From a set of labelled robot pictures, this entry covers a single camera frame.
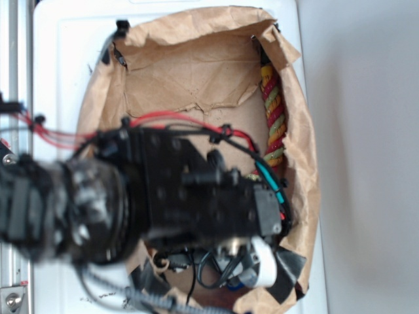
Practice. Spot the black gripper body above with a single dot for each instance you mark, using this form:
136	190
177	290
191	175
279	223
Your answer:
192	202

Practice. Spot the white padded gripper finger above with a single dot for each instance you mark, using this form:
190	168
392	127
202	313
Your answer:
267	263

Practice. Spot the blue plastic bottle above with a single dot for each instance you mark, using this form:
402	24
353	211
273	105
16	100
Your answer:
234	284

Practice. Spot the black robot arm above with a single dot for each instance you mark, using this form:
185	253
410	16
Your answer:
141	184

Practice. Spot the brown paper bag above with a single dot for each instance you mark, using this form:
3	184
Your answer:
206	63

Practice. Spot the multicoloured twisted rope toy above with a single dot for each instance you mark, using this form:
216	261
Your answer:
275	115

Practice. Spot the silver corner bracket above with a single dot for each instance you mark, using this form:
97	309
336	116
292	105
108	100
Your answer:
14	300

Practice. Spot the aluminium frame rail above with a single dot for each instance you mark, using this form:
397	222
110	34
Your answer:
16	19

